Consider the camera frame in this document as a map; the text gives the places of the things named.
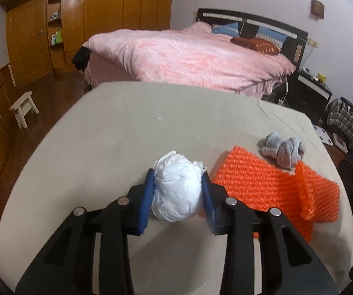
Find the pink quilt bed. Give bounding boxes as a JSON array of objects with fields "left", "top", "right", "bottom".
[{"left": 82, "top": 22, "right": 296, "bottom": 98}]

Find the large wooden wardrobe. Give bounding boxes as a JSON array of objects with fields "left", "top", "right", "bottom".
[{"left": 0, "top": 0, "right": 172, "bottom": 88}]

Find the blue pillow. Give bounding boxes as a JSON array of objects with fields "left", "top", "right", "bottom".
[
  {"left": 256, "top": 27, "right": 287, "bottom": 49},
  {"left": 212, "top": 22, "right": 240, "bottom": 37}
]

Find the orange foam mesh sheet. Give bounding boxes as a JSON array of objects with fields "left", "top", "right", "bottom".
[{"left": 211, "top": 146, "right": 340, "bottom": 242}]

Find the right wall lamp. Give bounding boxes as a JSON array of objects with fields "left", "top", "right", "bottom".
[{"left": 310, "top": 0, "right": 324, "bottom": 19}]

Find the left blue pillow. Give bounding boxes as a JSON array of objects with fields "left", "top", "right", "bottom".
[{"left": 212, "top": 22, "right": 240, "bottom": 37}]

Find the grey sock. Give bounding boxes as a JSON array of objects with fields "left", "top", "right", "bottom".
[{"left": 258, "top": 131, "right": 307, "bottom": 170}]

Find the yellow plush toy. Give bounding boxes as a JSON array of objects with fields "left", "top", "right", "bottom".
[{"left": 317, "top": 73, "right": 326, "bottom": 85}]

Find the white paper ball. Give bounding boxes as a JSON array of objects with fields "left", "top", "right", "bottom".
[{"left": 151, "top": 150, "right": 206, "bottom": 222}]

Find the plaid shirt on chair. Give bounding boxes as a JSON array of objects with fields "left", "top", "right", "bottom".
[{"left": 326, "top": 97, "right": 353, "bottom": 150}]

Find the small white wooden stool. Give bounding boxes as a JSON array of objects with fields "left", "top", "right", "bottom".
[{"left": 9, "top": 91, "right": 40, "bottom": 129}]

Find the black white nightstand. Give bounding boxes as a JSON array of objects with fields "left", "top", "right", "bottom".
[{"left": 286, "top": 71, "right": 333, "bottom": 125}]

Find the dark wooden headboard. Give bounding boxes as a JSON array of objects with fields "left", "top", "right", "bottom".
[{"left": 194, "top": 8, "right": 308, "bottom": 69}]

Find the right blue pillow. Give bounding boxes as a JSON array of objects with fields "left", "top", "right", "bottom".
[{"left": 256, "top": 27, "right": 287, "bottom": 49}]

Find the white bathroom scale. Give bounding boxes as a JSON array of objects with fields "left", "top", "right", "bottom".
[{"left": 313, "top": 125, "right": 333, "bottom": 147}]

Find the beige table cover cloth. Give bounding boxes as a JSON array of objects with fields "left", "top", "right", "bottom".
[{"left": 0, "top": 82, "right": 353, "bottom": 294}]

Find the black garment on bed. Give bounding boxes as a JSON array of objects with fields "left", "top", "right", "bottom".
[{"left": 72, "top": 47, "right": 91, "bottom": 72}]

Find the white charging cable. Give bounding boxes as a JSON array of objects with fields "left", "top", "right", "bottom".
[{"left": 276, "top": 80, "right": 291, "bottom": 107}]

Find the red dotted pillow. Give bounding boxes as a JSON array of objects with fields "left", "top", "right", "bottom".
[{"left": 230, "top": 37, "right": 280, "bottom": 55}]

